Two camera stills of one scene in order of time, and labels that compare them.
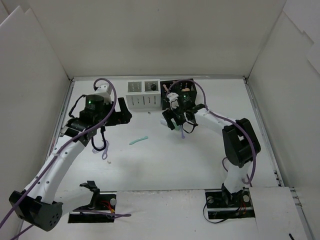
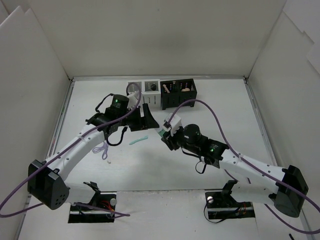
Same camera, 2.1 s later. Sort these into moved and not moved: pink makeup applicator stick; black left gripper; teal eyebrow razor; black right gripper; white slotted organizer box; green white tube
Moved: black left gripper; black right gripper; green white tube
Not moved: white slotted organizer box; teal eyebrow razor; pink makeup applicator stick
